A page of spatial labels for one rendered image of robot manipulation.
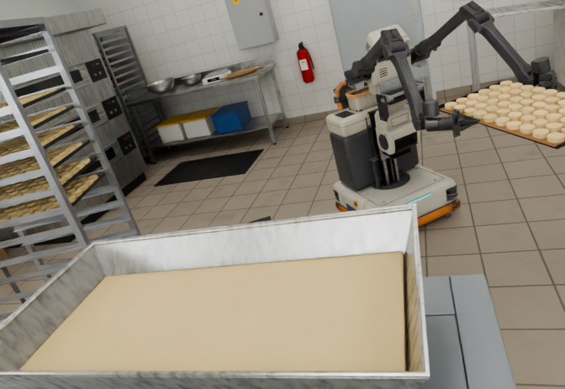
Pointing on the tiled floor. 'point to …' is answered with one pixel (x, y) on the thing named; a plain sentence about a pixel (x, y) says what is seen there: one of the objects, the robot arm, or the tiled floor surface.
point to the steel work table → (213, 88)
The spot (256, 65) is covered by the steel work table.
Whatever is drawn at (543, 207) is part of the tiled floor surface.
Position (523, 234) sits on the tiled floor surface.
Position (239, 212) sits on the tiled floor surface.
